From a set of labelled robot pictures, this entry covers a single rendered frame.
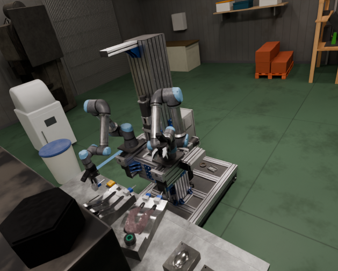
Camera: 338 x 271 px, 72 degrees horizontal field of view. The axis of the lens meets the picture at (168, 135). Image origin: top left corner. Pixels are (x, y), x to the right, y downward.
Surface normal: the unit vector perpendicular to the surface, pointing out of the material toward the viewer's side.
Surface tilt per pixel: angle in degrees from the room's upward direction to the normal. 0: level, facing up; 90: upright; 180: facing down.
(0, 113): 90
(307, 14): 90
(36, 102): 72
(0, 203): 0
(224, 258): 0
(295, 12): 90
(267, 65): 90
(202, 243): 0
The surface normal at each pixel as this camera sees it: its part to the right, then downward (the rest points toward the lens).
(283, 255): -0.17, -0.85
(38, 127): 0.75, 0.21
